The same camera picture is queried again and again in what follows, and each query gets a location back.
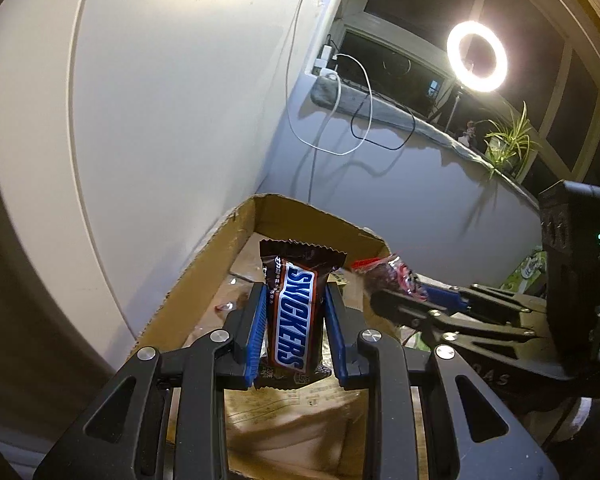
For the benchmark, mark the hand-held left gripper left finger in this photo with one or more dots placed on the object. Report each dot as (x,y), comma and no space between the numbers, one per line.
(256,330)

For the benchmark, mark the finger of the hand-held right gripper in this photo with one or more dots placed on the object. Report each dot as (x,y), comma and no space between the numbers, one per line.
(445,296)
(405,310)

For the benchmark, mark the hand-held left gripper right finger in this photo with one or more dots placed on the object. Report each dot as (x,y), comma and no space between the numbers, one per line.
(336,340)

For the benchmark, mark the brown chocolate bar blue print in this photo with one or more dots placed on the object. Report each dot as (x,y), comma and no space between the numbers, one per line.
(290,320)

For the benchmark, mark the clear bag of dark dates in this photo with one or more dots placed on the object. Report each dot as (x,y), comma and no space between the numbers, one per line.
(390,272)

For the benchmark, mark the cardboard box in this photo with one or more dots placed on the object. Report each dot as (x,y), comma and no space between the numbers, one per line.
(215,265)

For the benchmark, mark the green paper bag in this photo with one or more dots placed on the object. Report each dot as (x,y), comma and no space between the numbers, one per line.
(532,265)

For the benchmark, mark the potted spider plant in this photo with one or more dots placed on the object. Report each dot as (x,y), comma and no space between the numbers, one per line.
(510,140)

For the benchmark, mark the black tripod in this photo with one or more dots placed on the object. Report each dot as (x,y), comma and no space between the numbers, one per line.
(454,107)

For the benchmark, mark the grey windowsill cloth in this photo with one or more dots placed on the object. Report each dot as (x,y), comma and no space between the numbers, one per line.
(380,107)

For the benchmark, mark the white cabinet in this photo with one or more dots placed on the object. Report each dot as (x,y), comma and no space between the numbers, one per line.
(155,110)

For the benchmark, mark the white wall charger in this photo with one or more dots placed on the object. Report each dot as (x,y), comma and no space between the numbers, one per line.
(325,57)

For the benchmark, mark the white window frame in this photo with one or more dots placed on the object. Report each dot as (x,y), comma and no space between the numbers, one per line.
(350,5)

